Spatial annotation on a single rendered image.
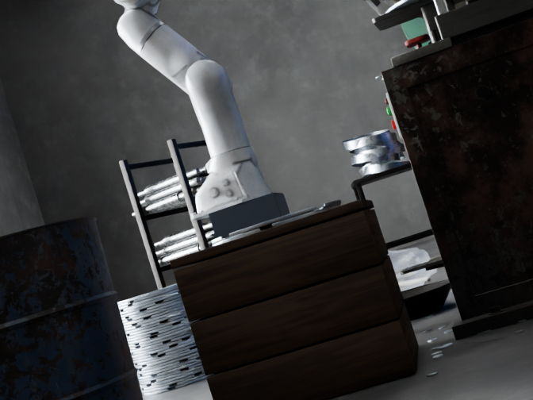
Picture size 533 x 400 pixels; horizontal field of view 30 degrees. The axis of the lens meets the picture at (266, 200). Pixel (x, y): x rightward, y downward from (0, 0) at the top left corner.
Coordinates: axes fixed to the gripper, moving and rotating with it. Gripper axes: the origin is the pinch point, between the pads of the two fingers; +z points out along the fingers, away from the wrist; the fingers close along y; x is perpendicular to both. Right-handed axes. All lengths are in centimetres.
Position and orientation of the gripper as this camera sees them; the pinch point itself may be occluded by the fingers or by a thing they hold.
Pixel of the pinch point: (379, 5)
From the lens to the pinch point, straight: 258.8
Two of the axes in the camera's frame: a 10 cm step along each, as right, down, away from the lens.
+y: -2.1, 0.2, -9.8
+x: 7.2, -6.7, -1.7
